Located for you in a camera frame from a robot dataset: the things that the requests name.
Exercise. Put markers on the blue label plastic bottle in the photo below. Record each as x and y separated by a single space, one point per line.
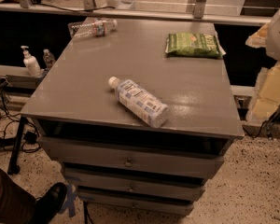
141 102

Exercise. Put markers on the clear water bottle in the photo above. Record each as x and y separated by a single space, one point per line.
98 27

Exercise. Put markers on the small clear bottle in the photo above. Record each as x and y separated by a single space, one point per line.
48 58

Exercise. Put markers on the white pump dispenser bottle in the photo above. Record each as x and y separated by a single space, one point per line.
31 62

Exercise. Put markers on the grey drawer cabinet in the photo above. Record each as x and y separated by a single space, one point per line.
133 126

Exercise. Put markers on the green snack bag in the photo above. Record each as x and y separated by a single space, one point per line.
193 45

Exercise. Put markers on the top grey drawer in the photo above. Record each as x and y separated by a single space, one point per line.
130 158

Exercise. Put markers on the grey drawer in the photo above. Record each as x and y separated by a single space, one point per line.
134 201
130 158
96 180

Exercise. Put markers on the middle grey drawer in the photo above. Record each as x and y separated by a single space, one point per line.
96 180

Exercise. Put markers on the bottom grey drawer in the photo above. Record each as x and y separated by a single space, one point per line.
134 201

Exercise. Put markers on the black shoe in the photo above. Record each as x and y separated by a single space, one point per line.
49 205

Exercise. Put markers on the black stand leg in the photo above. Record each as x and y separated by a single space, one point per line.
13 167

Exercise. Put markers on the brown trouser leg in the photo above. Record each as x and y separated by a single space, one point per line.
17 206

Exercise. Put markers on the metal frame rail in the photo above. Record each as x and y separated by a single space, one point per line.
138 14

